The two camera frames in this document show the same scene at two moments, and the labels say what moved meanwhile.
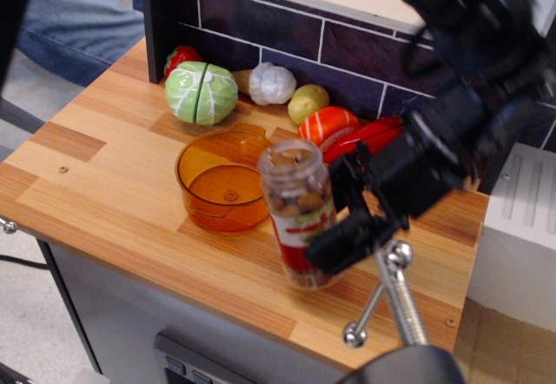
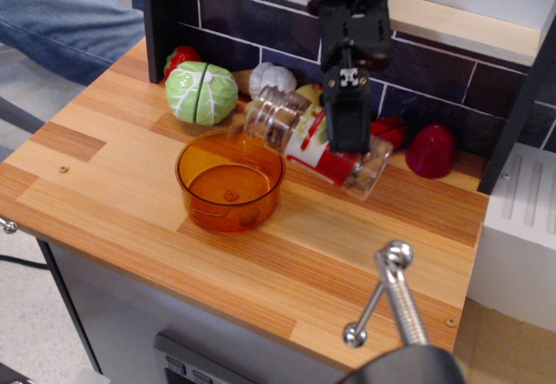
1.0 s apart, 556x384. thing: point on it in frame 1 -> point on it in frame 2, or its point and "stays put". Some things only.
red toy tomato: (182, 54) stays put
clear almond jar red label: (298, 188) -> (298, 125)
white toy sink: (515, 268) stays put
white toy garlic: (271, 84) stays put
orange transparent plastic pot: (219, 177) stays put
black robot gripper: (412, 163) -> (354, 32)
